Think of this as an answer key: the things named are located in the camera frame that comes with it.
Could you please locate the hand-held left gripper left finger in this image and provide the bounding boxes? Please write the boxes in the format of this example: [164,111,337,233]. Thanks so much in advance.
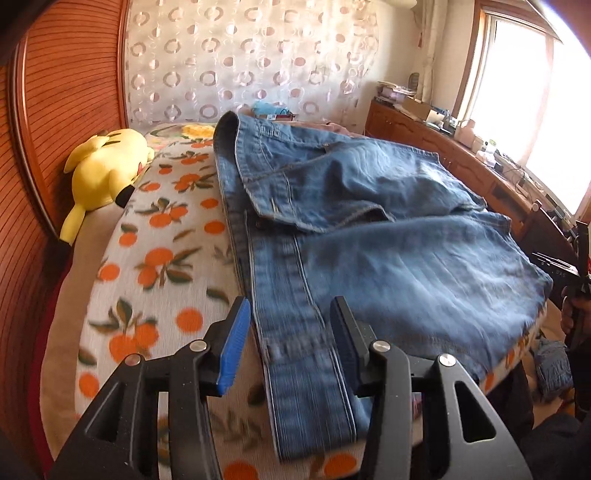
[55,295,252,480]

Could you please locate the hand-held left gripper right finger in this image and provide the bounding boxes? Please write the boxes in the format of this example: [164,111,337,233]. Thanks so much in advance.
[329,295,534,480]

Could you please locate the blue denim pants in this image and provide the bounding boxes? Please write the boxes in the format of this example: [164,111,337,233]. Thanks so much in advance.
[213,111,554,462]

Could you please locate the person's right hand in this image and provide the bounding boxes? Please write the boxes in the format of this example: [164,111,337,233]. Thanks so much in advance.
[560,286,575,333]

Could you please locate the blue grey knit cloth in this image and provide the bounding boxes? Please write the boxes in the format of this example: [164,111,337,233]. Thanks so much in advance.
[531,339,575,402]

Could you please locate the orange fruit print bedsheet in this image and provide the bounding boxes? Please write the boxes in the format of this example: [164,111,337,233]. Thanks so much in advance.
[74,134,548,480]

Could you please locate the beige bed mattress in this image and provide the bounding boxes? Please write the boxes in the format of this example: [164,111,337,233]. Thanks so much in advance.
[37,240,112,480]

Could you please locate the wooden framed window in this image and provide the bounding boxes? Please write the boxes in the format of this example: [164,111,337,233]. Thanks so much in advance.
[450,0,591,222]

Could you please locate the dark cloth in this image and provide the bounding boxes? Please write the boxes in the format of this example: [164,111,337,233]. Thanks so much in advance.
[508,364,591,480]

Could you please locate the floral blanket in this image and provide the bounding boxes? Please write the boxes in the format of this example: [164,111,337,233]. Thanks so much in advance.
[143,119,365,149]

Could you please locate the yellow plush toy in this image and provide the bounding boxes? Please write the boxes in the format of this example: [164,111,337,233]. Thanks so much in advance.
[59,128,155,244]

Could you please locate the open cardboard box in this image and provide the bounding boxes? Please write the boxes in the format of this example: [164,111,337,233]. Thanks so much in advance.
[402,99,444,121]

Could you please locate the blue plastic package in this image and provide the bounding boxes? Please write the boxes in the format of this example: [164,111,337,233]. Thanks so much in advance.
[253,102,296,121]

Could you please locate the stack of papers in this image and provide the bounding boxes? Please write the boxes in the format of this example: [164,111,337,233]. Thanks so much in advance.
[376,82,419,104]

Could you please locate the beige window curtain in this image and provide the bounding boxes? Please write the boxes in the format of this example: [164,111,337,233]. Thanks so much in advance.
[413,0,439,100]

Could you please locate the sheer circle-patterned curtain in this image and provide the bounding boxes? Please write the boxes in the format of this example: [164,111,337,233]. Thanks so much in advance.
[122,0,432,134]

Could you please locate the wooden louvred wardrobe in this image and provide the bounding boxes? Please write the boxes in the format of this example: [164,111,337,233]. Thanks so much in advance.
[0,0,132,467]

